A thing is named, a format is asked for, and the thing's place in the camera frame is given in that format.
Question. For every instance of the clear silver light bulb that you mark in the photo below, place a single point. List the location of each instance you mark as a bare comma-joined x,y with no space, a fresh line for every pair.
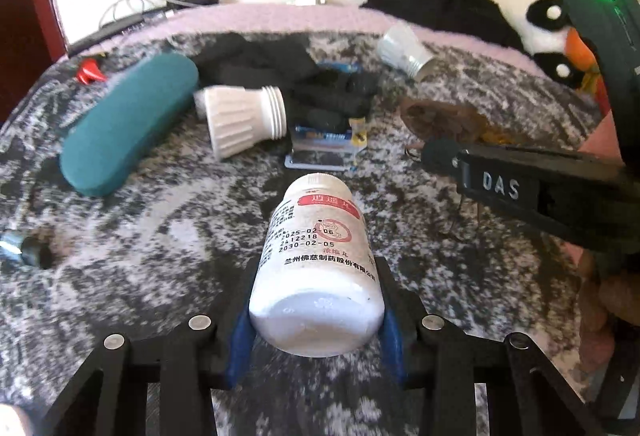
402,48

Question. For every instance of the pink blanket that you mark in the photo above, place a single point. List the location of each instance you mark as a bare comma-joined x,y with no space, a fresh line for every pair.
280,18

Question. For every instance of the brown hair claw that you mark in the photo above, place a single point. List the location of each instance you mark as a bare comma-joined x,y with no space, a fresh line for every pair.
440,118

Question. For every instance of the blue battery pack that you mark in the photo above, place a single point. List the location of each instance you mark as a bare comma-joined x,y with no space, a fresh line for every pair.
325,145

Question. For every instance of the person's right hand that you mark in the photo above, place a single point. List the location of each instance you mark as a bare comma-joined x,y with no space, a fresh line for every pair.
595,316

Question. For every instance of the black clothing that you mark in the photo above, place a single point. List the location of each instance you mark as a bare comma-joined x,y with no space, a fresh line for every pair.
450,5

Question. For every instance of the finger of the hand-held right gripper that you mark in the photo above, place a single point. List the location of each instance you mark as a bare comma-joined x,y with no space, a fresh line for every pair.
500,188

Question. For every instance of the red clip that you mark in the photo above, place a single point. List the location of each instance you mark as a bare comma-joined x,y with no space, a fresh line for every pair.
90,70

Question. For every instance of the white ribbed light bulb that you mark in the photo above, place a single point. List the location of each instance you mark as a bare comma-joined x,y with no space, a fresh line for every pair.
240,118

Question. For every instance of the white medicine bottle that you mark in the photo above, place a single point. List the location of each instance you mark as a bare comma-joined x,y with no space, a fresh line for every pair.
315,276

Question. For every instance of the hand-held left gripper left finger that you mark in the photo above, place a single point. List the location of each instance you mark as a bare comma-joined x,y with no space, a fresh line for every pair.
241,346

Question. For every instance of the panda plush toy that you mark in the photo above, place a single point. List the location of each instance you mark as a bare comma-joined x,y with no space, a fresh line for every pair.
555,40

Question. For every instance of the small metal black part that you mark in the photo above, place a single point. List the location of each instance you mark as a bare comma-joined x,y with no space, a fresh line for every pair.
25,248

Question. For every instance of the teal glasses case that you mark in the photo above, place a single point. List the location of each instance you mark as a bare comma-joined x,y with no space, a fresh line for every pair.
130,120

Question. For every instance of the black cloth on table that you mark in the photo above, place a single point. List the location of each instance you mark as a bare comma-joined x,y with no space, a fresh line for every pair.
280,70

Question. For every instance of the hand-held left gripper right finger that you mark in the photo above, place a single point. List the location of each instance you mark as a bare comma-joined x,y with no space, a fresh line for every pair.
393,348

